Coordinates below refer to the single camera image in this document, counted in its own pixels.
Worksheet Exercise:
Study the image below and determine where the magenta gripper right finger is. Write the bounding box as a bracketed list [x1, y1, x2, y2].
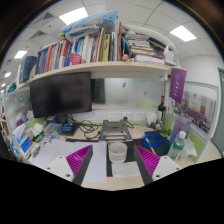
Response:
[133, 144, 183, 186]

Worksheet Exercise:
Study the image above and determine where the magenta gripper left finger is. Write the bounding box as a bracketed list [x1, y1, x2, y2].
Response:
[45, 144, 94, 187]

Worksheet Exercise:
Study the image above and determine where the clear plastic water bottle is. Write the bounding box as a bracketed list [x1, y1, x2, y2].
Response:
[168, 131, 186, 161]

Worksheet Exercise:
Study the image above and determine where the purple translucent water jug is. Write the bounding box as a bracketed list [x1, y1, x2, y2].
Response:
[169, 113, 192, 144]

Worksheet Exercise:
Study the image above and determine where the white napkin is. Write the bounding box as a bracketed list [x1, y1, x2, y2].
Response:
[112, 162, 140, 177]

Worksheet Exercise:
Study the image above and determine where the white ribbed cup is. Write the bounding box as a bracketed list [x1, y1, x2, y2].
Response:
[108, 142, 128, 163]

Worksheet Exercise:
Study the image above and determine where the white paper sheet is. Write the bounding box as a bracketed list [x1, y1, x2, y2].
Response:
[33, 140, 107, 182]

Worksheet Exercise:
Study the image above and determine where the blue small device box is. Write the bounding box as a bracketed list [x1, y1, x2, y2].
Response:
[61, 123, 74, 133]

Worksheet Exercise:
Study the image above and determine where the grey metal laptop stand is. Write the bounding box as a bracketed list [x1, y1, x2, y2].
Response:
[98, 120, 132, 142]

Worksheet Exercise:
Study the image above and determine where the white small jar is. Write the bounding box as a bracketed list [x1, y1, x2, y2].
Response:
[146, 112, 157, 125]

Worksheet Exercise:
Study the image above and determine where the white power outlet strip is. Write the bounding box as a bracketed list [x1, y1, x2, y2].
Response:
[108, 112, 144, 121]

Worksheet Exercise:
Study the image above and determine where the dark glass bottle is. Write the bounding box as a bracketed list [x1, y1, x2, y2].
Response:
[157, 95, 165, 122]

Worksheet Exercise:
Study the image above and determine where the blue tissue box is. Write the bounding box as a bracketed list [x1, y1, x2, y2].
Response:
[12, 124, 32, 153]

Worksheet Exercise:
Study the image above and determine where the black computer monitor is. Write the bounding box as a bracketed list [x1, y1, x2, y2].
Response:
[30, 72, 92, 118]

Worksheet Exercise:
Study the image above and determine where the purple hanging pennant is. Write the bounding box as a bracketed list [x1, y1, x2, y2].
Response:
[169, 68, 187, 103]

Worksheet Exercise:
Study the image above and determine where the stack of lying books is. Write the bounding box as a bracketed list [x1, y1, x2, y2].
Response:
[123, 31, 166, 64]

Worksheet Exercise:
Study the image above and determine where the row of upright books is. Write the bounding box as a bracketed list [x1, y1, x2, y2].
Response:
[35, 21, 129, 74]

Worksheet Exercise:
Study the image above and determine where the blue coiled cable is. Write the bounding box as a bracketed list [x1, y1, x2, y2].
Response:
[140, 133, 167, 149]

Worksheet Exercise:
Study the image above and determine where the black cable bundle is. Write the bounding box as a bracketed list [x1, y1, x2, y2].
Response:
[66, 114, 104, 140]

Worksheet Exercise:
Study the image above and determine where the white wall shelf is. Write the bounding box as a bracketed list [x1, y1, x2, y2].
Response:
[17, 24, 180, 89]

